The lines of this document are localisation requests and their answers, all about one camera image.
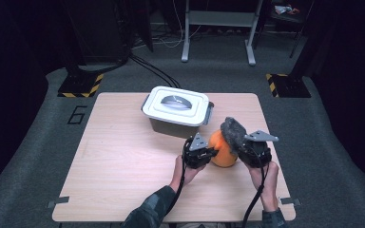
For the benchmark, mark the grey fluffy cloth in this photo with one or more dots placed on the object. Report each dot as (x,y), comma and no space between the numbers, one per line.
(233,133)

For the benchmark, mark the black yellow striped stand base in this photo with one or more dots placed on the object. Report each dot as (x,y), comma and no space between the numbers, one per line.
(290,86)
(79,85)

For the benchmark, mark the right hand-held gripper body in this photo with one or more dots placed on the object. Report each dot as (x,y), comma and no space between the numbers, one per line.
(256,155)

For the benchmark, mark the brown translucent storage box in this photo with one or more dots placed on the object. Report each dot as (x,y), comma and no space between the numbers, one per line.
(171,129)

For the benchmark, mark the grey tape strip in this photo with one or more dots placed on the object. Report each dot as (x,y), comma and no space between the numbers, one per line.
(58,201)
(291,201)

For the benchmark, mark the white lidded plastic box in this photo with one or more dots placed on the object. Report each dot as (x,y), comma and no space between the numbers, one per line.
(155,109)

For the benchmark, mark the person's left hand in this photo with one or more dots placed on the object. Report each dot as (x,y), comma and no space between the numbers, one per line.
(182,175)

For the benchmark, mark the person's leg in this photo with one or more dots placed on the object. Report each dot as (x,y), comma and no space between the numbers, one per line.
(191,226)

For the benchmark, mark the person's right hand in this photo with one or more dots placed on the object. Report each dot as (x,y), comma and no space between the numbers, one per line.
(269,190)

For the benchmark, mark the white metal desk frame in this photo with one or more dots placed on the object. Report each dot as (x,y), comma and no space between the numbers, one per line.
(221,18)

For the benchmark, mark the orange and white clutter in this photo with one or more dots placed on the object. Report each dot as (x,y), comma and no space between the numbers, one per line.
(285,9)

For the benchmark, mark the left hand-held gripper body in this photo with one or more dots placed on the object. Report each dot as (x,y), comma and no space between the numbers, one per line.
(195,156)

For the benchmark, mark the orange plush toy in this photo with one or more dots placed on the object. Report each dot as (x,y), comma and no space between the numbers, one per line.
(221,155)

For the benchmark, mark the black equipment cabinet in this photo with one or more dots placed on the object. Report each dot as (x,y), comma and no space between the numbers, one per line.
(98,31)

